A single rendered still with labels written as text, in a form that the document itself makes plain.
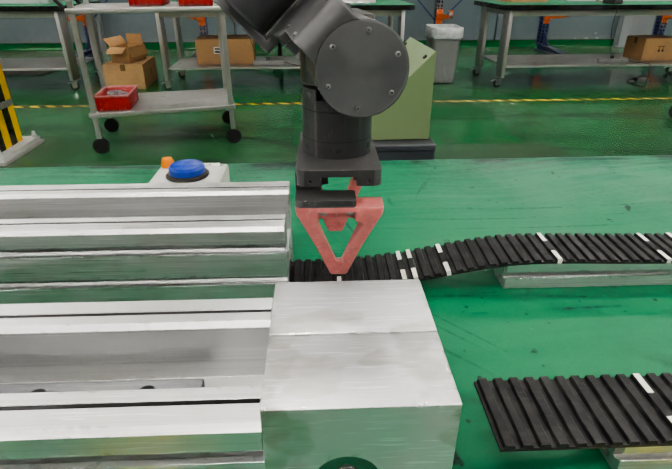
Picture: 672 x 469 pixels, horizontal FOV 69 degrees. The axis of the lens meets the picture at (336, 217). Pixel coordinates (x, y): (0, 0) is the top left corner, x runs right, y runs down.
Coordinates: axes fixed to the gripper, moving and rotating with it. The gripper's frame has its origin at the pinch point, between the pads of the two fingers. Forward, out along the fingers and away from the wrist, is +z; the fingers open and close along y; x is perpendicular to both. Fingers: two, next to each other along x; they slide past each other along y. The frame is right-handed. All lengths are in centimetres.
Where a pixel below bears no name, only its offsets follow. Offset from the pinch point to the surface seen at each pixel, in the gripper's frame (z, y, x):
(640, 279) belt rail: 3.5, 1.8, 28.6
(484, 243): 1.2, -1.5, 14.4
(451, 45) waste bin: 45, -477, 133
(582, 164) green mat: 4.4, -30.7, 39.2
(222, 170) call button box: -1.7, -14.4, -12.8
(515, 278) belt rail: 3.1, 1.9, 16.6
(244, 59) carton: 57, -474, -76
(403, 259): 2.7, -1.2, 6.6
